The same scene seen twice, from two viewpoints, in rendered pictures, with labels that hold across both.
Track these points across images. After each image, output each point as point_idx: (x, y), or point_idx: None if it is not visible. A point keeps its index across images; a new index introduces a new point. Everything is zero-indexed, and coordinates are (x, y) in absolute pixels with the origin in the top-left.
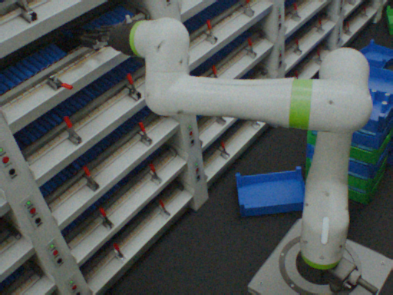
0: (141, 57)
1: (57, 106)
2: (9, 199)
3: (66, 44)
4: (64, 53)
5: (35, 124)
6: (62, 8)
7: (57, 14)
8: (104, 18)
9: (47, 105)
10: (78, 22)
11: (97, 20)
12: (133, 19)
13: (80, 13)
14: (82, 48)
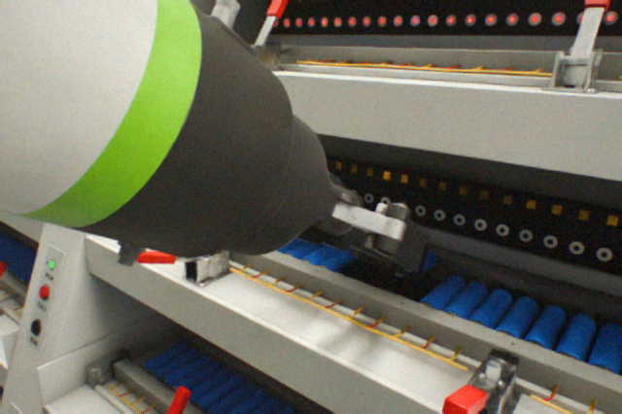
0: (120, 258)
1: (281, 408)
2: (11, 370)
3: (386, 279)
4: (327, 263)
5: (214, 374)
6: (323, 76)
7: (293, 82)
8: (579, 323)
9: (153, 291)
10: (491, 275)
11: (546, 308)
12: (231, 31)
13: (371, 133)
14: (358, 284)
